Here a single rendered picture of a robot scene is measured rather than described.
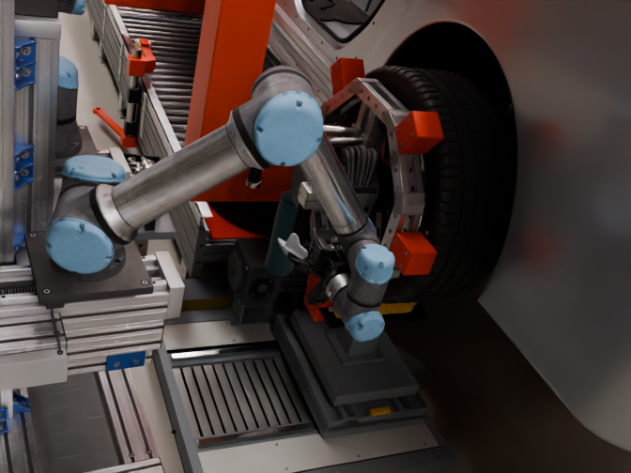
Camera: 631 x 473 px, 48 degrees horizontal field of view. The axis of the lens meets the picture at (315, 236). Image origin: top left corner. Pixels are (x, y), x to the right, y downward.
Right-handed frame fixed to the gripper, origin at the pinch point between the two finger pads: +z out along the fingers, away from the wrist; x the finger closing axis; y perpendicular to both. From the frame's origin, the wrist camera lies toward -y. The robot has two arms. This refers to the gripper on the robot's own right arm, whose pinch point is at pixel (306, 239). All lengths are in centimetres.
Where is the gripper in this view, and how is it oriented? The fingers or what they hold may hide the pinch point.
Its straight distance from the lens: 172.1
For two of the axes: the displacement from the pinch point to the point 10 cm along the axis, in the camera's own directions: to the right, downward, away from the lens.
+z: -3.6, -5.7, 7.3
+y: 2.2, -8.2, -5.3
